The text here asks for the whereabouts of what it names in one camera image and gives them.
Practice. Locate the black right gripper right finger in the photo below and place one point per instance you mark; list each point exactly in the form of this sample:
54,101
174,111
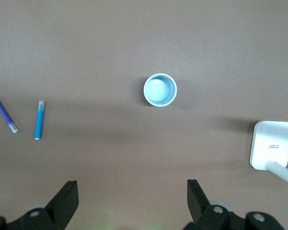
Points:
201,213

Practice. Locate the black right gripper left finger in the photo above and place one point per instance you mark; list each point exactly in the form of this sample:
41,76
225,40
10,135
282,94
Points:
60,206

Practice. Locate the blue marker with clear cap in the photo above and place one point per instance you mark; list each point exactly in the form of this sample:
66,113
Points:
39,119

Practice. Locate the purple marker with clear cap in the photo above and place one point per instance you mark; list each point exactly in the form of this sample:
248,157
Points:
2,112

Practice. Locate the light blue plastic cup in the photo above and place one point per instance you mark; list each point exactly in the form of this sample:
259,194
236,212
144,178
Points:
160,89

